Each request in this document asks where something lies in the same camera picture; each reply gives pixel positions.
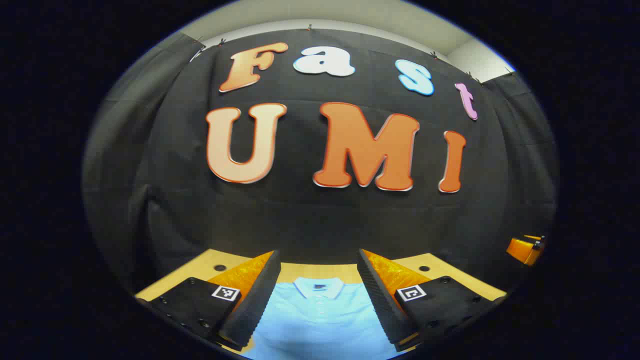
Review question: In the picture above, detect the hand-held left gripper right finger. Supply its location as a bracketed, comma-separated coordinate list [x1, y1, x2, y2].
[356, 248, 509, 353]

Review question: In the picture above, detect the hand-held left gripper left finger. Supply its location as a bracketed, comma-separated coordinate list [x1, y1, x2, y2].
[136, 249, 282, 351]

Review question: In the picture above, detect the light blue T-shirt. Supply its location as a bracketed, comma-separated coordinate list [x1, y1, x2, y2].
[242, 276, 409, 360]

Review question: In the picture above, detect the black backdrop cloth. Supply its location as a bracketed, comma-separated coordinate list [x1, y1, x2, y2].
[82, 27, 559, 303]

